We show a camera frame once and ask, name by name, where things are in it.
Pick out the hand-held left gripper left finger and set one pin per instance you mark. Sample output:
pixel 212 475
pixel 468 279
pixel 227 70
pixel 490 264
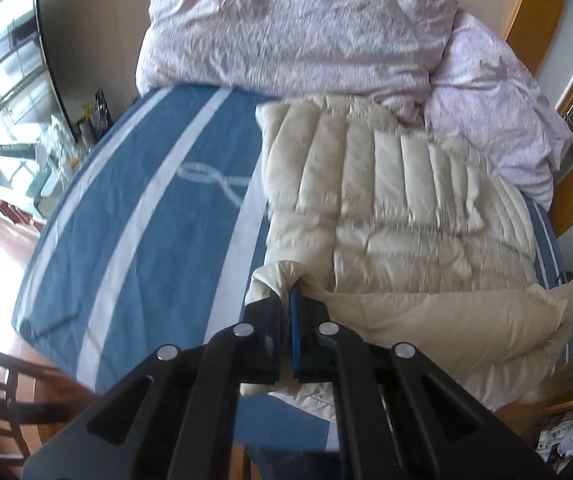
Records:
pixel 265 330

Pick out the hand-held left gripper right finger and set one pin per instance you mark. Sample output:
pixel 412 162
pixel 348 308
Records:
pixel 297 330

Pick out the cream down jacket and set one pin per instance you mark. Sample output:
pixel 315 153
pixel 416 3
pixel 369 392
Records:
pixel 391 210

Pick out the light wooden chair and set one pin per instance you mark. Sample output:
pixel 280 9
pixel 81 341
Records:
pixel 566 385

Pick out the blue striped bed sheet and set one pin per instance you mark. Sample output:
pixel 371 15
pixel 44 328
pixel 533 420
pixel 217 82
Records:
pixel 156 240

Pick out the pink floral duvet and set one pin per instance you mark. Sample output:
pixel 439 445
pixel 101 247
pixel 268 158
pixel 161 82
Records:
pixel 491 110

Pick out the dark wooden chair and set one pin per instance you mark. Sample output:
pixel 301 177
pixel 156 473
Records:
pixel 11 385

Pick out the glass television stand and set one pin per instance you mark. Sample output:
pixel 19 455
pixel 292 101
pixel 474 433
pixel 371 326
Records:
pixel 16 175

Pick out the flat screen television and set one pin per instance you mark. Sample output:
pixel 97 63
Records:
pixel 11 60

